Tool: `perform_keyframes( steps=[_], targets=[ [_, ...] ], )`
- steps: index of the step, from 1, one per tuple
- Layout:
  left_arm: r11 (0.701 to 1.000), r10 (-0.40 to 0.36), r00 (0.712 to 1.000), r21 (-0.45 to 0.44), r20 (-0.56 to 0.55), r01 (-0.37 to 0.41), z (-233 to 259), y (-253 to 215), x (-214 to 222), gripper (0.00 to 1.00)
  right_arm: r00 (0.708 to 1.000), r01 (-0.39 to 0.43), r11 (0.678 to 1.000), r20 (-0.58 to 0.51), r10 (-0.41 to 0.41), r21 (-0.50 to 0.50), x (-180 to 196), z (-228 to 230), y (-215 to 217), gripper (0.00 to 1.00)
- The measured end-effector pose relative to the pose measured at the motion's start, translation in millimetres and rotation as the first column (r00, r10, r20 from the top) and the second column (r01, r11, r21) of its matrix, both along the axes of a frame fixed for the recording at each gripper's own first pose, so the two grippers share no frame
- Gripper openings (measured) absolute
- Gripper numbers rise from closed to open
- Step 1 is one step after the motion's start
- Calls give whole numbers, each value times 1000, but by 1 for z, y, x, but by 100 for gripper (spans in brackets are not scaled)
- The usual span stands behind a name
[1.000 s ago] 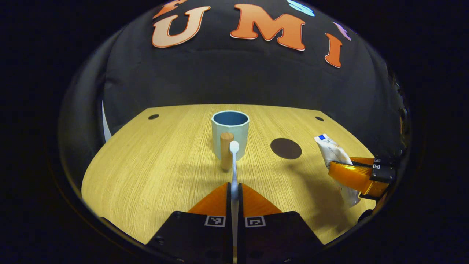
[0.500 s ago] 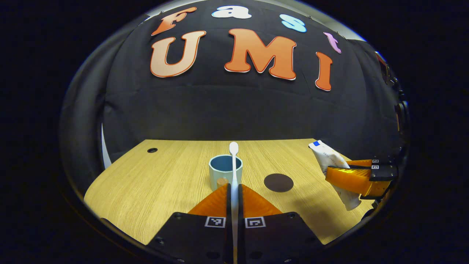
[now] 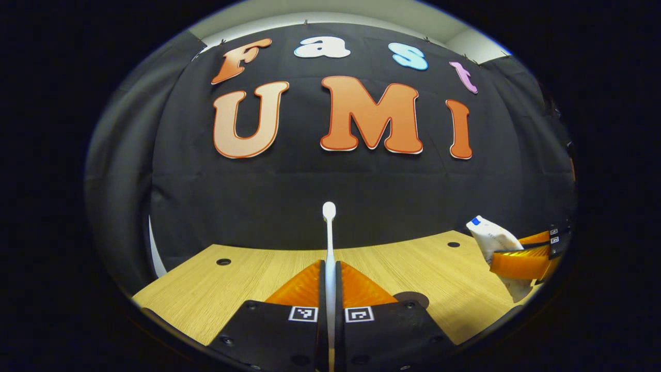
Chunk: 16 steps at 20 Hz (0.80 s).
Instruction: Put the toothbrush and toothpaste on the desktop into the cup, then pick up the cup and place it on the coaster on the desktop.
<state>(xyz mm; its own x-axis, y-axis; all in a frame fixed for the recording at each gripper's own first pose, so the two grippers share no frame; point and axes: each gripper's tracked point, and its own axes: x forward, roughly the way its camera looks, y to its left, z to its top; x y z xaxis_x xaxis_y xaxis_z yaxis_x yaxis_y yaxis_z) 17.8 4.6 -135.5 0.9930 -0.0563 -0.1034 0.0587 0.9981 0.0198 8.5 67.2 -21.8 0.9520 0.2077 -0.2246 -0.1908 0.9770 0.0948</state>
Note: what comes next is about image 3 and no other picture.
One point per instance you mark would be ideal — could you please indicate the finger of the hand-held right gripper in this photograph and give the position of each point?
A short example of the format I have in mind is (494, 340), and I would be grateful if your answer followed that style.
(521, 263)
(537, 237)

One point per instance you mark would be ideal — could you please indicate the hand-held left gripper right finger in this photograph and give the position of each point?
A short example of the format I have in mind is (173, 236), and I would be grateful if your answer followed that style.
(339, 310)

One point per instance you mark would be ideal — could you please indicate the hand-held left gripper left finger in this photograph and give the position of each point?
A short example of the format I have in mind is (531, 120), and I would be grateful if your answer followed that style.
(321, 310)

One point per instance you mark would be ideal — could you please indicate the white toothpaste tube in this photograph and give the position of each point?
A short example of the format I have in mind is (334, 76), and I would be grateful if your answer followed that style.
(493, 237)

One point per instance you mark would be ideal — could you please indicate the white toothbrush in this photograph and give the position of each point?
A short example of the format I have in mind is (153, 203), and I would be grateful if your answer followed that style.
(329, 243)

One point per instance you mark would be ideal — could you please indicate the wooden desktop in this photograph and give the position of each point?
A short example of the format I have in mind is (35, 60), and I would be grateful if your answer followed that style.
(217, 294)

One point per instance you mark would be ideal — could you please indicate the black backdrop cloth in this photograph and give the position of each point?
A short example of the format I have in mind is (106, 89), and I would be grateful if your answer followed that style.
(310, 201)

